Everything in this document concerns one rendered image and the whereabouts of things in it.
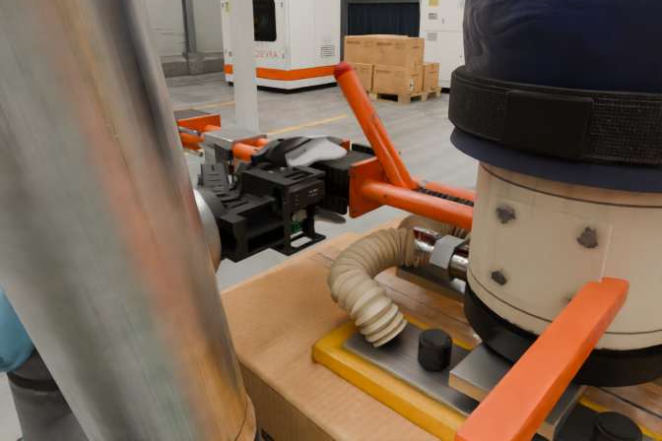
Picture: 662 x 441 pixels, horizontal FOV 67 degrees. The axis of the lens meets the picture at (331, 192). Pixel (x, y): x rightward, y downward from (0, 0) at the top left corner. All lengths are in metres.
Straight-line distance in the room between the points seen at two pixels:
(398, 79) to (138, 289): 7.21
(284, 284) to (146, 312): 0.39
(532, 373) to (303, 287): 0.37
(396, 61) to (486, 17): 7.04
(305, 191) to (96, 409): 0.27
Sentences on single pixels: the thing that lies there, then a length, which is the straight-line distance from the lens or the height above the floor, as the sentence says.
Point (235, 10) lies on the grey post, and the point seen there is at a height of 1.27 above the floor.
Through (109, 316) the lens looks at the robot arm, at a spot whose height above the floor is 1.14.
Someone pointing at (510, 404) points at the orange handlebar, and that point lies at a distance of 0.26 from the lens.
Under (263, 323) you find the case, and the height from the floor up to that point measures 0.95.
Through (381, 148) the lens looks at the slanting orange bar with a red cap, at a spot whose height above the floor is 1.12.
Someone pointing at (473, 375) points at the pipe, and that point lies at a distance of 0.41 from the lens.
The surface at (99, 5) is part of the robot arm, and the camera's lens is 0.18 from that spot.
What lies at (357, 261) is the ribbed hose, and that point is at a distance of 0.49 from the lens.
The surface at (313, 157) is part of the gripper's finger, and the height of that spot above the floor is 1.11.
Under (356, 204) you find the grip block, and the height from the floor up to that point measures 1.07.
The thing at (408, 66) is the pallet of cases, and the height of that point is 0.53.
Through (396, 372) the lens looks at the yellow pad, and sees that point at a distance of 0.45.
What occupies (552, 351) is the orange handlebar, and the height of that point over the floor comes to 1.09.
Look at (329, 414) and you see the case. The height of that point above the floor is 0.95.
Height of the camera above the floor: 1.26
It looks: 20 degrees down
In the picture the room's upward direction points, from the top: straight up
